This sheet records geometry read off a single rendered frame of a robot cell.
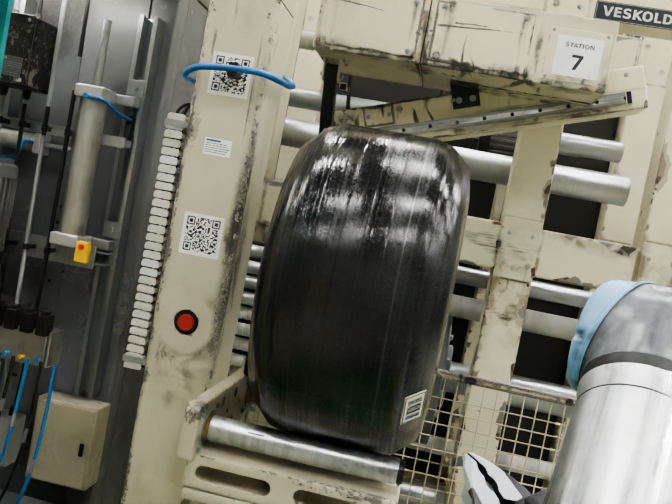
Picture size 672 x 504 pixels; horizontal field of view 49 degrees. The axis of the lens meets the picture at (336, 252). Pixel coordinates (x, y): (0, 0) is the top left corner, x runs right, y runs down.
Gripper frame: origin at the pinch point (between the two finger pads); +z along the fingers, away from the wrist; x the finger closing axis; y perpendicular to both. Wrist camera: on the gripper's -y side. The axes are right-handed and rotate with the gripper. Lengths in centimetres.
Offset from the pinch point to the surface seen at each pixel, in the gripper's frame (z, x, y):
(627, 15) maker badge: 77, 93, -17
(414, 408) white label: 12.5, -0.3, 5.8
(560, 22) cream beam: 66, 58, -25
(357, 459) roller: 13.4, -6.4, 19.8
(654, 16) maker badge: 73, 98, -19
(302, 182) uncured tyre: 45.6, -8.0, -13.8
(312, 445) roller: 18.9, -11.8, 21.1
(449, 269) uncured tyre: 23.8, 6.8, -12.3
